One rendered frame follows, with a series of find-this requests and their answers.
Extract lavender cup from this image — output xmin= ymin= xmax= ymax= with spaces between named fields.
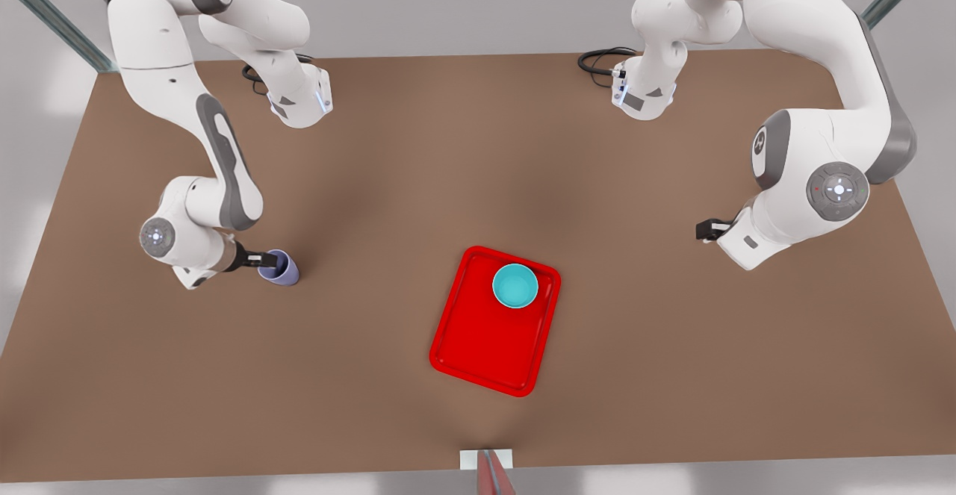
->
xmin=257 ymin=249 xmax=300 ymax=287

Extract teal bowl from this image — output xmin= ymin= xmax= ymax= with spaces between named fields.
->
xmin=491 ymin=262 xmax=540 ymax=311

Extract red tray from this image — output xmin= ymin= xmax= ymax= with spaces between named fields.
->
xmin=429 ymin=245 xmax=562 ymax=399

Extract black cable loop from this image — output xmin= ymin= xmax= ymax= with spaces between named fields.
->
xmin=240 ymin=52 xmax=316 ymax=97
xmin=577 ymin=46 xmax=640 ymax=90

